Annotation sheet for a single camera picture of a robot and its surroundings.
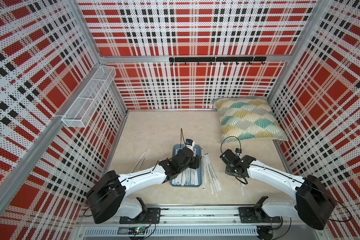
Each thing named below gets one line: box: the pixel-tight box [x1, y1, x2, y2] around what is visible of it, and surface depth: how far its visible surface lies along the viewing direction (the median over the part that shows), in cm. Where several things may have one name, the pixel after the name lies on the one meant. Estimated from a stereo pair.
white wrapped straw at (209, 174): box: [201, 148, 222, 197], surface depth 88 cm
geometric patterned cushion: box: [213, 96, 289, 144], surface depth 95 cm
